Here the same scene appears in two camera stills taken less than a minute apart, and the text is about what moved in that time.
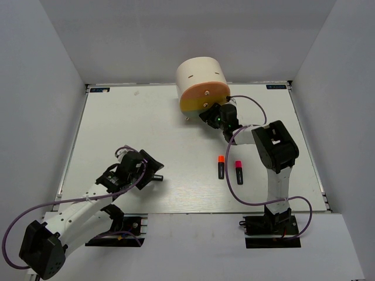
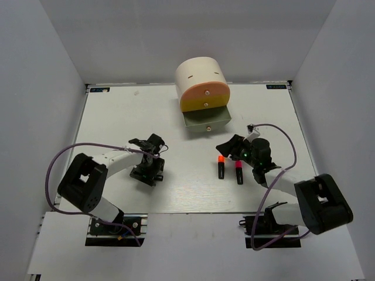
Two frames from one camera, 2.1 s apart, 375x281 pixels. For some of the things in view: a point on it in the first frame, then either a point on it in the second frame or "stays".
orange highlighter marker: x=221 y=167 stays
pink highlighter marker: x=239 y=172 stays
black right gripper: x=209 y=116 → x=231 y=146
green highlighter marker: x=158 y=178 stays
